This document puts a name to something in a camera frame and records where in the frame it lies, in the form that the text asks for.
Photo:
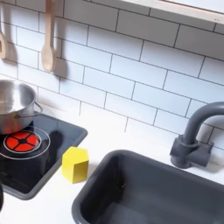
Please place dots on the yellow block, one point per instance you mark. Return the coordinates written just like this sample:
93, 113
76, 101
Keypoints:
74, 164

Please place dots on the black stove top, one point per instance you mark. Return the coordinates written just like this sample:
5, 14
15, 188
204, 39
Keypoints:
58, 134

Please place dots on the dark grey tap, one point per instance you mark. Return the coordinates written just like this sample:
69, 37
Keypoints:
189, 145

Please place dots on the wooden spoon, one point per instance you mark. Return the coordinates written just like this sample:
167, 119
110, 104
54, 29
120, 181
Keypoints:
48, 52

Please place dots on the dark grey sink basin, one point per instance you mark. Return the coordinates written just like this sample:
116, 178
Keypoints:
163, 192

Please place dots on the steel pot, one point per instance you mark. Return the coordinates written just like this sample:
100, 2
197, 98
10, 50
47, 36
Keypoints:
13, 102

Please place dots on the white wooden shelf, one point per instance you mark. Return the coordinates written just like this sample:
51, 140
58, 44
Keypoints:
186, 8

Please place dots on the wooden spatula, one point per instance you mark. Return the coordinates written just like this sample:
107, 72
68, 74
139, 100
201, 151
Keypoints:
2, 43

